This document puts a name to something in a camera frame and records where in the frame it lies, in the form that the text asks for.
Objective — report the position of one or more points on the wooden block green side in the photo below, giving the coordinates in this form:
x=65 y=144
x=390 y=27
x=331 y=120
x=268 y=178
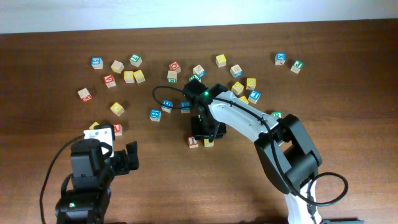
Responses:
x=172 y=76

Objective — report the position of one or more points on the blue block right cluster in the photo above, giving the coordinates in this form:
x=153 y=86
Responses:
x=254 y=96

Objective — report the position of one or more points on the yellow block upper right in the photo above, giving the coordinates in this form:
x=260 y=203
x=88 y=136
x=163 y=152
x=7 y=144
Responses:
x=250 y=83

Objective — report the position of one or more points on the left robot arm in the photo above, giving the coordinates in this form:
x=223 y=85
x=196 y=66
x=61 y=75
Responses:
x=86 y=192

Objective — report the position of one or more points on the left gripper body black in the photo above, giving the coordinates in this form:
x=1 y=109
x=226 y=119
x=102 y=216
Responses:
x=118 y=165

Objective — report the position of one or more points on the yellow block lower left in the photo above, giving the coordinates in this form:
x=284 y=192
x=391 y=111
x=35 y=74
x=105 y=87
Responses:
x=92 y=126

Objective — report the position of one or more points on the yellow block left pair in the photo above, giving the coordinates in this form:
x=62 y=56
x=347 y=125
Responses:
x=129 y=76

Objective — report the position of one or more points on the red A block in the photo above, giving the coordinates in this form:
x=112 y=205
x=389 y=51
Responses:
x=118 y=129

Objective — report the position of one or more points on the blue P block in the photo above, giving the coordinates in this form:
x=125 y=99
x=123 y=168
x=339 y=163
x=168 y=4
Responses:
x=185 y=107

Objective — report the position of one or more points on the yellow block pair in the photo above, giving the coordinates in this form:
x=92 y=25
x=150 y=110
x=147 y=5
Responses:
x=139 y=76
x=129 y=76

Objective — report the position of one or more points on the yellow block lower cluster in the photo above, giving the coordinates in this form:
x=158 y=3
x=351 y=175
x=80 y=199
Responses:
x=244 y=100

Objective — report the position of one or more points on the blue H block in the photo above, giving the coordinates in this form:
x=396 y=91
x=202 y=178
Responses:
x=167 y=106

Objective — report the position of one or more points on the yellow C block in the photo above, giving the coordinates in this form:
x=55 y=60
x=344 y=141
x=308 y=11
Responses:
x=207 y=143

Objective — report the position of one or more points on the yellow block right pair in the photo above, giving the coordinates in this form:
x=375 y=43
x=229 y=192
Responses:
x=139 y=76

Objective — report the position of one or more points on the plain wooden block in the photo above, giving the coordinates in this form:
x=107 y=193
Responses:
x=117 y=66

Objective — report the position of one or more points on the blue X block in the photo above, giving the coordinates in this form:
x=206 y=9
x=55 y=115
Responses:
x=280 y=58

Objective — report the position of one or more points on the green L block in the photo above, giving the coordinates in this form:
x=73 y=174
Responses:
x=135 y=60

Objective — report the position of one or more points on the yellow block mid left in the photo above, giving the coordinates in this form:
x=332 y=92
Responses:
x=117 y=109

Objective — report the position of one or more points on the blue block lower centre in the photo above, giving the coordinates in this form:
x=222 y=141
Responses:
x=155 y=115

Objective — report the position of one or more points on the yellow block centre right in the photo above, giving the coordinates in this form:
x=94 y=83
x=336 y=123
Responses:
x=237 y=88

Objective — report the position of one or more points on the red number block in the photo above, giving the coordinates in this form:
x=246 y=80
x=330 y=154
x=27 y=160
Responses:
x=175 y=66

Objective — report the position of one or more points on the blue block far left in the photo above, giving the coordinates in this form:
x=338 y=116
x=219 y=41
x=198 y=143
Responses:
x=97 y=63

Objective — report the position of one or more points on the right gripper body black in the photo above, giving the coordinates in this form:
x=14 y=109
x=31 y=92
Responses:
x=201 y=127

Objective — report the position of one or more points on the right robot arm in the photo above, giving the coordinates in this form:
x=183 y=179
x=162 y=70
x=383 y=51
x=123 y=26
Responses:
x=288 y=155

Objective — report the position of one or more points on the wooden block blue side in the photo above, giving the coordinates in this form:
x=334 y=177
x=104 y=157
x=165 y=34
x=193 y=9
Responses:
x=199 y=71

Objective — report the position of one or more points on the wooden block red side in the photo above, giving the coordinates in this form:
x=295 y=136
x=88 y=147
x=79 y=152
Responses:
x=85 y=95

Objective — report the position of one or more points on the wooden block blue edge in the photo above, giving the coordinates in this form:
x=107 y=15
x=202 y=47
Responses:
x=236 y=71

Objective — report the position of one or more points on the red block upper left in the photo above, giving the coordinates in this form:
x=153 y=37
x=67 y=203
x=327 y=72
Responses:
x=109 y=81

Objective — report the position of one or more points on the yellow block top centre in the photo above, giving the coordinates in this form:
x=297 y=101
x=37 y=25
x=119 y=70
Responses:
x=221 y=60

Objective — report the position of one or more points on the red I block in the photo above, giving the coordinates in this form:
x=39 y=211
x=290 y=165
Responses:
x=192 y=142

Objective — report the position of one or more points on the green J block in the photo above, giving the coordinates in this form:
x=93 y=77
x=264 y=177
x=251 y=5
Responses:
x=297 y=66

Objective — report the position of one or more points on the green Z block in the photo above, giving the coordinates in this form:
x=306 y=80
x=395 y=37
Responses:
x=195 y=77

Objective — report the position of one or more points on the green R block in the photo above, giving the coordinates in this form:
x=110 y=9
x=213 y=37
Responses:
x=277 y=114

